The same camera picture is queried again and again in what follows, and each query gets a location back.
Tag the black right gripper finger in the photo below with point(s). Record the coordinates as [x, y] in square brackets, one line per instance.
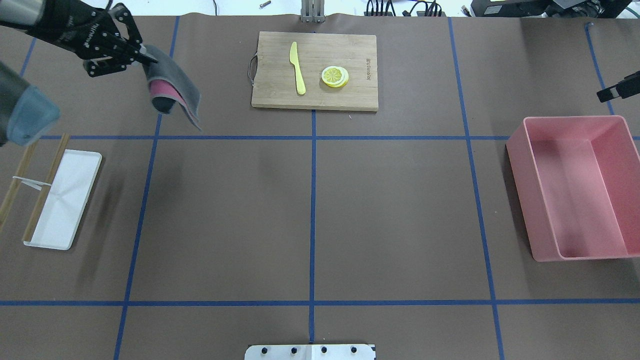
[625, 88]

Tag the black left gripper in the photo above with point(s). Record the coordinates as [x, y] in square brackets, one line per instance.
[71, 26]

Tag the grey and pink cloth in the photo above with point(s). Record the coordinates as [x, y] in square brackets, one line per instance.
[169, 85]

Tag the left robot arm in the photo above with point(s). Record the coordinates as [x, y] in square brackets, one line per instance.
[26, 112]

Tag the pink plastic bin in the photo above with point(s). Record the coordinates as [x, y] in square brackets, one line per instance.
[578, 184]

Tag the white rectangular tray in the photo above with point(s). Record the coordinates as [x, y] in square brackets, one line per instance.
[65, 204]

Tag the yellow plastic knife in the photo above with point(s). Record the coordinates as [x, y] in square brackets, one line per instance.
[300, 85]

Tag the wooden cutting board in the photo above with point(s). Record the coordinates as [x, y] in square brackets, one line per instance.
[274, 80]

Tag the yellow lemon slice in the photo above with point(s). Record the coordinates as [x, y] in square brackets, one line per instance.
[335, 76]

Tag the metal mounting plate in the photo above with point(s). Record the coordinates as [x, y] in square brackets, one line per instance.
[358, 351]

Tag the aluminium frame post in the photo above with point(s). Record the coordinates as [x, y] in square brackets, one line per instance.
[313, 11]

